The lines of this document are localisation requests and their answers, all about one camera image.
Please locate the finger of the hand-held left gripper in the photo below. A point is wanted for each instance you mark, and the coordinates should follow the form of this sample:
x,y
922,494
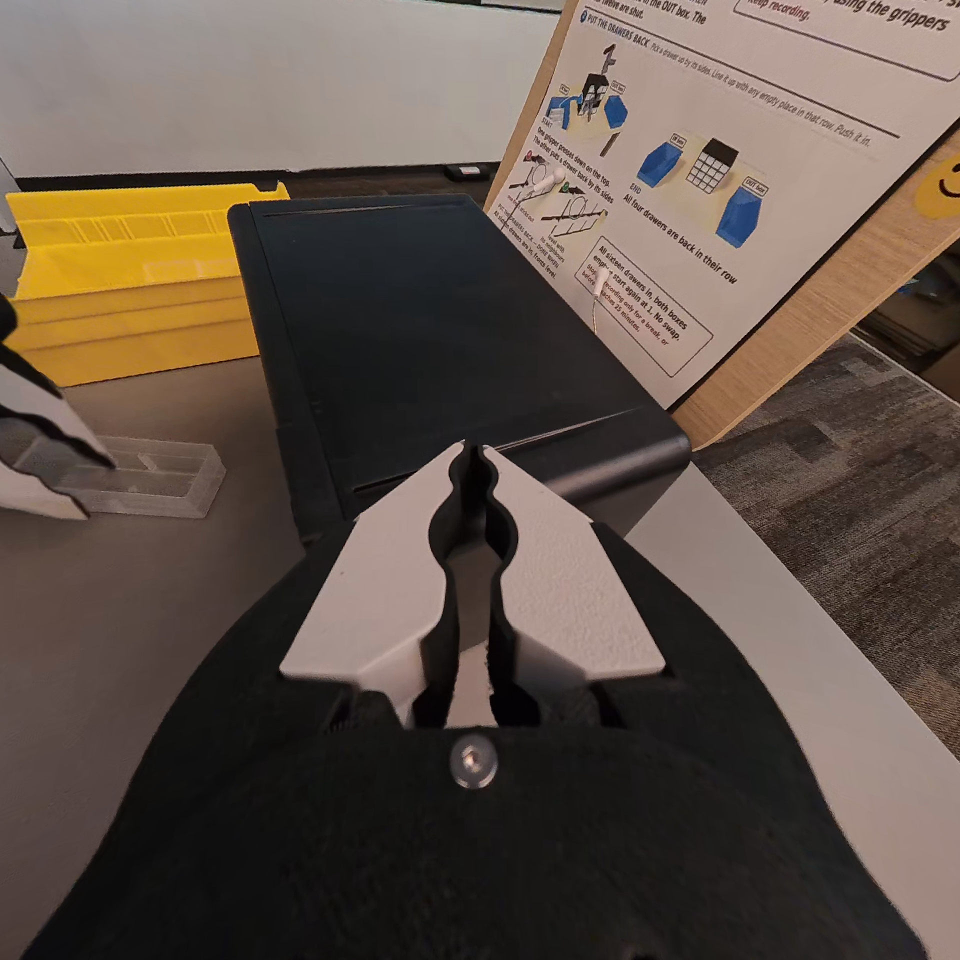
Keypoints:
x,y
30,487
37,405

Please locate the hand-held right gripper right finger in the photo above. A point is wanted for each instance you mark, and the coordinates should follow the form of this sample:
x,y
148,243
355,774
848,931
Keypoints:
x,y
577,600

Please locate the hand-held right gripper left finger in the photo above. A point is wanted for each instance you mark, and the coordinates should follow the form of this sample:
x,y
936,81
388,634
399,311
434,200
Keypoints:
x,y
360,600

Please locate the yellow plastic bin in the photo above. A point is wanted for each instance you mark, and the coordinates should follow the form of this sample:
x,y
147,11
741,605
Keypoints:
x,y
135,337

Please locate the clear plastic drawer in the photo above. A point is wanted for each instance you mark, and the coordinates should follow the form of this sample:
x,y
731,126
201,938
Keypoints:
x,y
172,469

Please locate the black drawer cabinet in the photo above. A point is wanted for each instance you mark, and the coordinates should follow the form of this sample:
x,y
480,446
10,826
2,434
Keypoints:
x,y
420,315

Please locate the instruction poster on wooden board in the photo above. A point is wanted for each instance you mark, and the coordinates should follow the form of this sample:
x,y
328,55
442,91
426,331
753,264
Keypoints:
x,y
825,315

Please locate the small black device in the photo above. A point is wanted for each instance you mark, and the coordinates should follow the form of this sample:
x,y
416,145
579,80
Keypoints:
x,y
466,172

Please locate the yellow smiley sticker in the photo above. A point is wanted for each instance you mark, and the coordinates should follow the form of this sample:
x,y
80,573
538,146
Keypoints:
x,y
937,195

